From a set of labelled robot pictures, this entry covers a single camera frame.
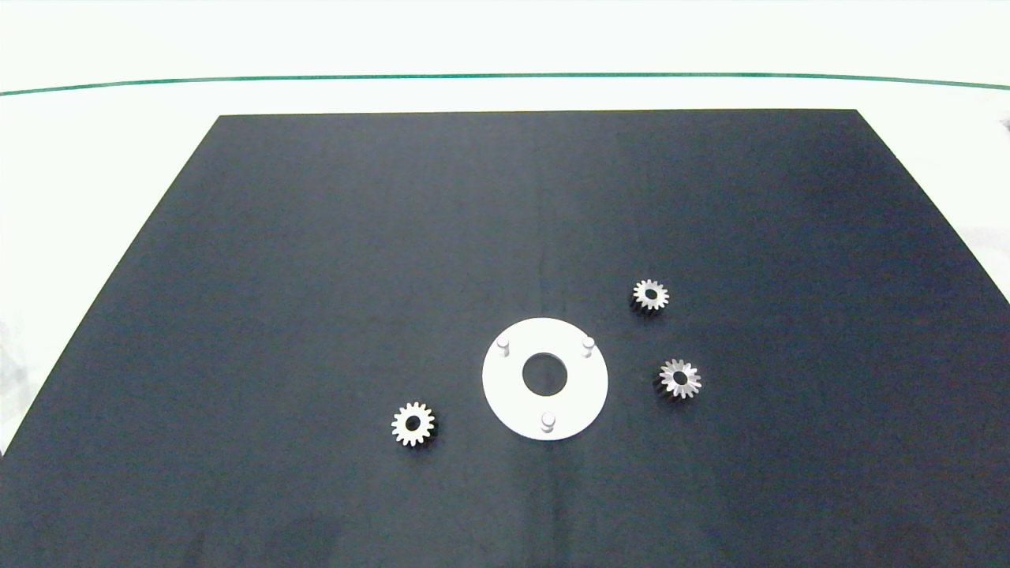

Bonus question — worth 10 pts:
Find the dark table mat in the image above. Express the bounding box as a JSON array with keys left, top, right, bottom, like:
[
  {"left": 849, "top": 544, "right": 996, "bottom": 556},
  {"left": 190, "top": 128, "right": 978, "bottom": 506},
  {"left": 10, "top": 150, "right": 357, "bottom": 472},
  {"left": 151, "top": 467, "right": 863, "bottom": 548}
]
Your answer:
[{"left": 0, "top": 109, "right": 1010, "bottom": 568}]

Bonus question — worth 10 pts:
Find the round white plate with pins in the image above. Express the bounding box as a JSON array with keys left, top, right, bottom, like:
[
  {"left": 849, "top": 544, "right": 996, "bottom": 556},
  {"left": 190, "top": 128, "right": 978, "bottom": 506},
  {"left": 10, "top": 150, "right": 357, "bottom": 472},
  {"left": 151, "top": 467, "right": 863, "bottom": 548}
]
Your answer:
[{"left": 482, "top": 317, "right": 609, "bottom": 441}]

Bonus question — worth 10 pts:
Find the steel gear with pointed teeth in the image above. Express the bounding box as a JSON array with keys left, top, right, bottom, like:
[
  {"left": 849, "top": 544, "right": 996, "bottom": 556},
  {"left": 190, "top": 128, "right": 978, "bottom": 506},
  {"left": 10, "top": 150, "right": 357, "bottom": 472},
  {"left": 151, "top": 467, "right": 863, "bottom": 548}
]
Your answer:
[{"left": 658, "top": 358, "right": 702, "bottom": 399}]

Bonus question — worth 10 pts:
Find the small steel spur gear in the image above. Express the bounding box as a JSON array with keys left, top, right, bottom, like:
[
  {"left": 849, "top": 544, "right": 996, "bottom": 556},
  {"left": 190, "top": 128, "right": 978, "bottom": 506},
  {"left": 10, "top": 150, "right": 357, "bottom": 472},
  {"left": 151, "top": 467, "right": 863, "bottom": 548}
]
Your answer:
[
  {"left": 391, "top": 402, "right": 436, "bottom": 448},
  {"left": 632, "top": 278, "right": 670, "bottom": 314}
]

